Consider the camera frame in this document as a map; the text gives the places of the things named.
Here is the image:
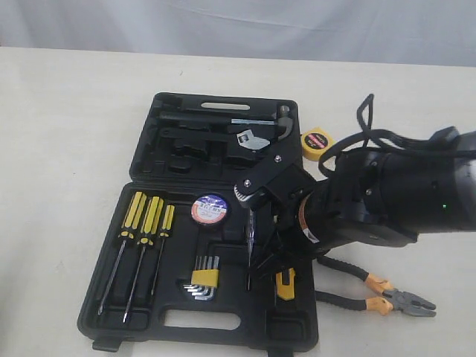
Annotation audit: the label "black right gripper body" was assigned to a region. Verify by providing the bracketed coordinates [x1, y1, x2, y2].
[271, 193, 320, 268]

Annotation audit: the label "yellow black utility knife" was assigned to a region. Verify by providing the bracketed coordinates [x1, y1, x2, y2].
[275, 268, 295, 301]

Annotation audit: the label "black electrical tape roll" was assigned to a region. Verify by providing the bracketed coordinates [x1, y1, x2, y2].
[190, 193, 231, 227]

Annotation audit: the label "yellow tape measure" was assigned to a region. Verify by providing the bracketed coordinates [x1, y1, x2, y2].
[300, 126, 335, 161]

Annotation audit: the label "black orange combination pliers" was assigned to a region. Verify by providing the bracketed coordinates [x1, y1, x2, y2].
[315, 254, 437, 318]

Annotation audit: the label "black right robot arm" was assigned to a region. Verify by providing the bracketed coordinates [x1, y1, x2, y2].
[250, 127, 475, 278]

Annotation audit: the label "black plastic tool case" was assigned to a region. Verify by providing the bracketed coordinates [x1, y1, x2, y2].
[77, 92, 318, 356]

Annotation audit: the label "clear voltage tester screwdriver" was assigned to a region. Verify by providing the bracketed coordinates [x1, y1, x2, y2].
[245, 209, 256, 292]

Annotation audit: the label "hex key set yellow holder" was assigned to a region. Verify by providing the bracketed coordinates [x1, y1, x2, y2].
[180, 255, 220, 302]

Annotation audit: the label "small yellow black screwdriver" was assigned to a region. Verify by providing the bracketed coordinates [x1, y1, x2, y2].
[150, 205, 176, 297]

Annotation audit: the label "medium yellow black screwdriver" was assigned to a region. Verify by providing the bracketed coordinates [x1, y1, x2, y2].
[122, 196, 164, 324]

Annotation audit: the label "large yellow black screwdriver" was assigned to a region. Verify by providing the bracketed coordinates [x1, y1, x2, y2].
[97, 191, 147, 316]

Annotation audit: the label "claw hammer black handle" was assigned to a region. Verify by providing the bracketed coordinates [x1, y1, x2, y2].
[158, 106, 294, 141]

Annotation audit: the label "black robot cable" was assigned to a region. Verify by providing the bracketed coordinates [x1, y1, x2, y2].
[318, 93, 440, 179]

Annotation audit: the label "adjustable wrench black handle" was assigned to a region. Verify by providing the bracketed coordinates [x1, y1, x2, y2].
[159, 126, 271, 154]

